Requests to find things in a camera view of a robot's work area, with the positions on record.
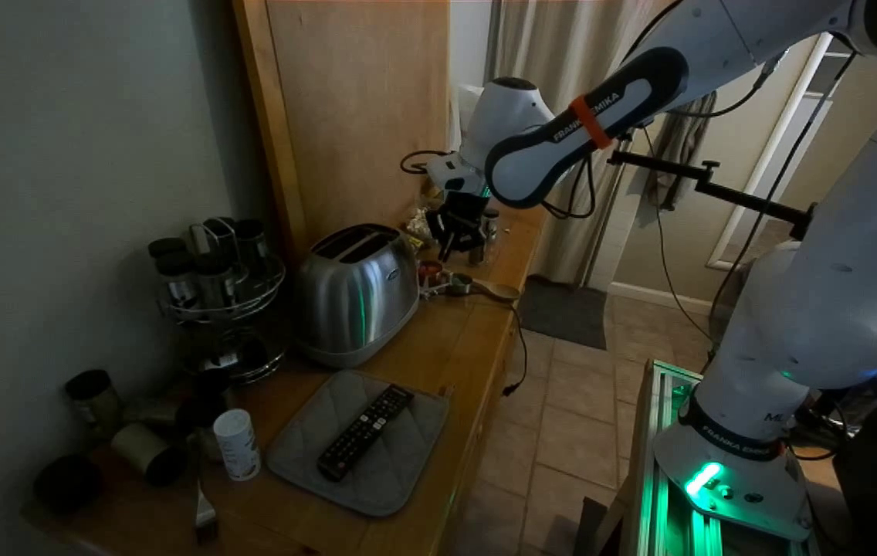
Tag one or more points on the lying metal tin can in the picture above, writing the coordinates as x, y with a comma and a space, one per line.
149, 453

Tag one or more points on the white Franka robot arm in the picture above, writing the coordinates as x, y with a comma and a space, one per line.
829, 299

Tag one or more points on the metal cup with mixed candies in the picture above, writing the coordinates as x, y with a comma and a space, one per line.
458, 281

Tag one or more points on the metal cup with red candies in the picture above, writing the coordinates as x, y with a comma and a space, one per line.
430, 280

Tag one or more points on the silver toaster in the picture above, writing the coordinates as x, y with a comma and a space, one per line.
355, 299

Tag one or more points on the black round bowl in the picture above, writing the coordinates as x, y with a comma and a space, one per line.
69, 482

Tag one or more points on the green lit robot stand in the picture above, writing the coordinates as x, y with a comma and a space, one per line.
735, 496

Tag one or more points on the grey cutting board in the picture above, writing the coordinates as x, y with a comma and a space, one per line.
402, 464

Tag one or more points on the upright metal tin can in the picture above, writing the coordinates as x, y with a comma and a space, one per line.
88, 399

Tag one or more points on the white pill bottle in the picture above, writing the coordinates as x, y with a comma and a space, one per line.
237, 450

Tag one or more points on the beige curtain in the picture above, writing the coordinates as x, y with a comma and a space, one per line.
564, 31

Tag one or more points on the dark floor mat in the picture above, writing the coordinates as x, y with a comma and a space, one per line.
564, 310

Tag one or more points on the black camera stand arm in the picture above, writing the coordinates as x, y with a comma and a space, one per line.
735, 197

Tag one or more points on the black remote control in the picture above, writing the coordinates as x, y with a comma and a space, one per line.
364, 433

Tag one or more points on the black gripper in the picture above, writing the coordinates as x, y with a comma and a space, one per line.
463, 218

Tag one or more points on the wooden back panel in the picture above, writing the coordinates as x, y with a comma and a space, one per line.
364, 111

